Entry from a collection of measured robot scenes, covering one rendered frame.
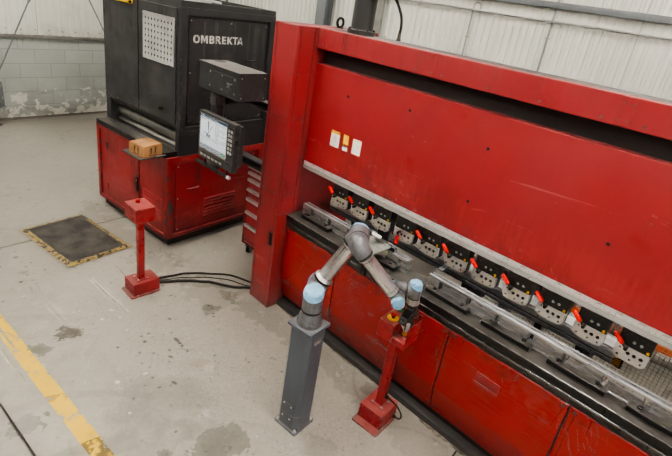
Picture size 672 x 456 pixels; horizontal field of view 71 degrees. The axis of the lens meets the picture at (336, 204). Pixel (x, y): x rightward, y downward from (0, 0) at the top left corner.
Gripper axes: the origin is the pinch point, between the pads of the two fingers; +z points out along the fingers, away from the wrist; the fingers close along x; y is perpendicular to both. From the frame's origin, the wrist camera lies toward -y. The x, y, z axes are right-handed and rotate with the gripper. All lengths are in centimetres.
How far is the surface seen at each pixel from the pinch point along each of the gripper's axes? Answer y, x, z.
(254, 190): 66, 213, 8
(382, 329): -6.4, 11.5, 2.4
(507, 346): 20, -53, -12
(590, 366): 29, -93, -20
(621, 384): 28, -108, -20
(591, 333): 31, -87, -37
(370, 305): 24, 41, 19
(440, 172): 42, 19, -86
